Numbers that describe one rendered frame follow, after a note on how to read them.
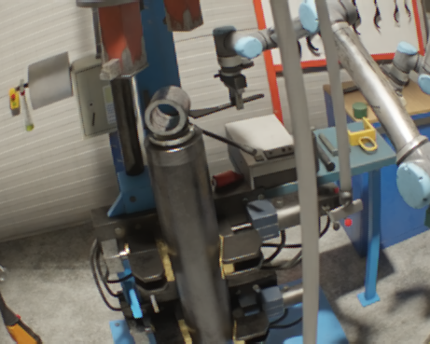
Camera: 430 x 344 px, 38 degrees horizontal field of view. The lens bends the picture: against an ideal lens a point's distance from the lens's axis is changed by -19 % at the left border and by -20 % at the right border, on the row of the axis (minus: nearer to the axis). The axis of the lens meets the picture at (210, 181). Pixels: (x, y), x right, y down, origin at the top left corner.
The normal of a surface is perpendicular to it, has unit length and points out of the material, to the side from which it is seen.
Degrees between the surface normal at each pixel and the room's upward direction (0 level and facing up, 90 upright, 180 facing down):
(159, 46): 90
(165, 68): 90
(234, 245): 0
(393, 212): 90
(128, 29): 90
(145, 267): 0
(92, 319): 0
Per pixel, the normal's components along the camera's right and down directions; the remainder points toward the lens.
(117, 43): -0.50, 0.50
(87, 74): 0.22, 0.47
